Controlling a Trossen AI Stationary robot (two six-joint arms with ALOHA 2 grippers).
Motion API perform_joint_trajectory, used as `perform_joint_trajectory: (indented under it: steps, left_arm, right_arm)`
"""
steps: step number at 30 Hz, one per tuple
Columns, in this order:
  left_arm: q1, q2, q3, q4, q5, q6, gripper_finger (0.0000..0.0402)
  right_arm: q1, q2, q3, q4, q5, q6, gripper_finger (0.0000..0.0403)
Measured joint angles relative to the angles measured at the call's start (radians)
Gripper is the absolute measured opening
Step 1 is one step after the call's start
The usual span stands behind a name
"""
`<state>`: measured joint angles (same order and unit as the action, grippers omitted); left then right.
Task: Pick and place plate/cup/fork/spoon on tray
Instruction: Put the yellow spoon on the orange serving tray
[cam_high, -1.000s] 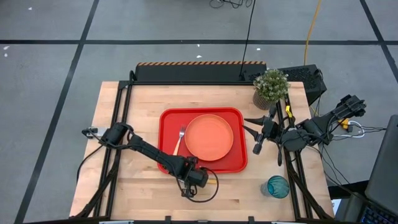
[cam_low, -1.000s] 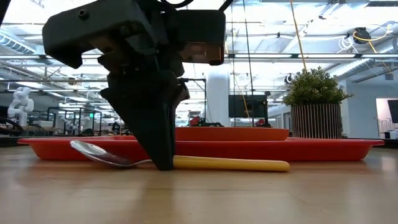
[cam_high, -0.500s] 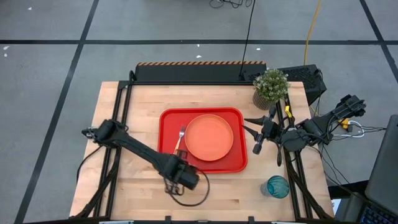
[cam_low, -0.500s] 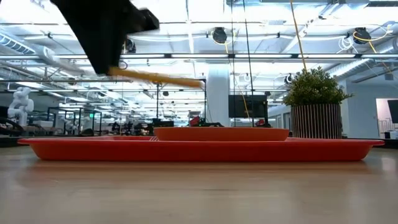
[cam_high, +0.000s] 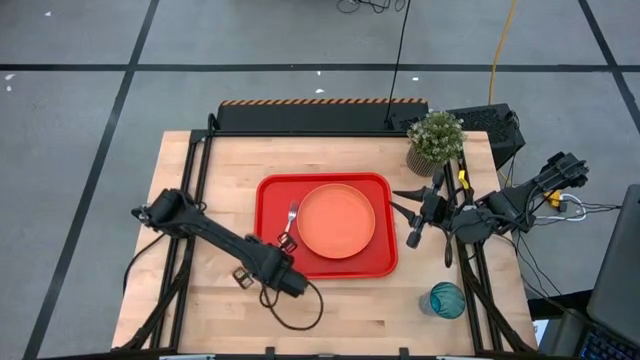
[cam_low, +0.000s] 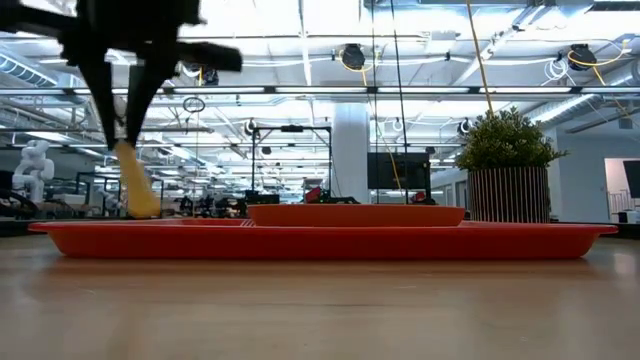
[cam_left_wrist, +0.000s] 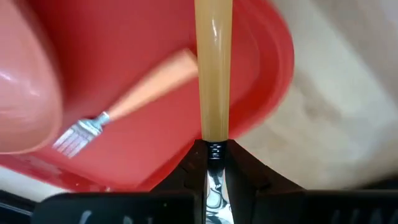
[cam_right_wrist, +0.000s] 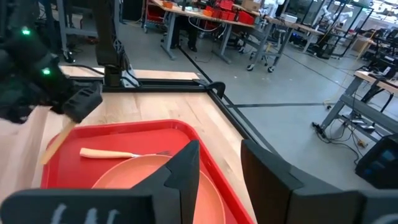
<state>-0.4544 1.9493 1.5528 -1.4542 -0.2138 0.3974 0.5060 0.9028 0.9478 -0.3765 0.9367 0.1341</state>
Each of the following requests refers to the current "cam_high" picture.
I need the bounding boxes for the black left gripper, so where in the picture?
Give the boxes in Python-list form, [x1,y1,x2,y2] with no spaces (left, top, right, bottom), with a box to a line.
[230,230,310,300]

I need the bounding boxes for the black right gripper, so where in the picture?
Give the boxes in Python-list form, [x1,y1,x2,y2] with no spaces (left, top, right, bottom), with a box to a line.
[389,170,449,250]

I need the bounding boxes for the fork with orange handle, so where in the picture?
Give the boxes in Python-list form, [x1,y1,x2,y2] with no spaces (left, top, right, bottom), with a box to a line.
[281,199,302,240]

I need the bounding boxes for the orange plastic plate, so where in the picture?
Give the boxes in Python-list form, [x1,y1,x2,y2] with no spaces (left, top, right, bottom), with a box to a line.
[295,182,377,261]

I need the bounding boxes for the teal faceted plastic cup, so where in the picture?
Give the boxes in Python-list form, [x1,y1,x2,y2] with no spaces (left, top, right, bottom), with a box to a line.
[418,280,468,321]

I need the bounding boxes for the red plastic tray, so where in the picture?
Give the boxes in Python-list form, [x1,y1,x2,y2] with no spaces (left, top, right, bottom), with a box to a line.
[253,171,400,281]

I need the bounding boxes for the potted plant in striped pot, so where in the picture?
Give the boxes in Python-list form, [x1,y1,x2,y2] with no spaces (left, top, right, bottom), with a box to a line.
[405,109,468,178]

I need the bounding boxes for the black perforated computer case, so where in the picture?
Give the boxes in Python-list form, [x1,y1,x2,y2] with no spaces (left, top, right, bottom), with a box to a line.
[446,102,528,170]

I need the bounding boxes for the long black box hazard stripe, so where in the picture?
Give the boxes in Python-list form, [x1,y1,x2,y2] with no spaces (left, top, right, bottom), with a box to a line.
[216,97,431,134]

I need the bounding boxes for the grey laptop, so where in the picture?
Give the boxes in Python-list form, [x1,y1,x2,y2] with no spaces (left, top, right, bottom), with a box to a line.
[578,183,640,360]

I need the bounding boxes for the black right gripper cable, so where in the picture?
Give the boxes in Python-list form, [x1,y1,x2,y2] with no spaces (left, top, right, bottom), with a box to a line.
[443,232,457,270]

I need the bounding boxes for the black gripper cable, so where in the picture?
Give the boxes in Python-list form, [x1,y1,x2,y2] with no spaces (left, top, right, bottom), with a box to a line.
[258,278,325,333]
[443,232,457,270]

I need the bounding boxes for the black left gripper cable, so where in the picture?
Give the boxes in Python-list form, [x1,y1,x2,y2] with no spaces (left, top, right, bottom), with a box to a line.
[258,278,325,333]

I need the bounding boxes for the black aluminium table frame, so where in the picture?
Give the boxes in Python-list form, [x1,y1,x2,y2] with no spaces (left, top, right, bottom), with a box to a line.
[118,112,540,360]

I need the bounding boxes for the black left base cable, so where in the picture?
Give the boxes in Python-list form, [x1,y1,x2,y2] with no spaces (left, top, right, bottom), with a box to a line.
[121,231,167,297]

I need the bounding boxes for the black hanging cable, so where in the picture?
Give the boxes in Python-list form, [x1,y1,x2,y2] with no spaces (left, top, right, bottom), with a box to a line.
[383,0,413,129]

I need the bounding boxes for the white looped cable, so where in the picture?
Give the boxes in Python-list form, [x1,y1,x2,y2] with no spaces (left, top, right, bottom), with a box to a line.
[533,193,589,223]

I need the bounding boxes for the yellow hanging cable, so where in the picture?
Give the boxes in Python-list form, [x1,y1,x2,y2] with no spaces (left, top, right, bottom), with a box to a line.
[487,0,519,107]

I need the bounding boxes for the black coiled floor cable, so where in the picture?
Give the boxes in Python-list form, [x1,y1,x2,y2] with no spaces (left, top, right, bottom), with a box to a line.
[335,0,408,15]

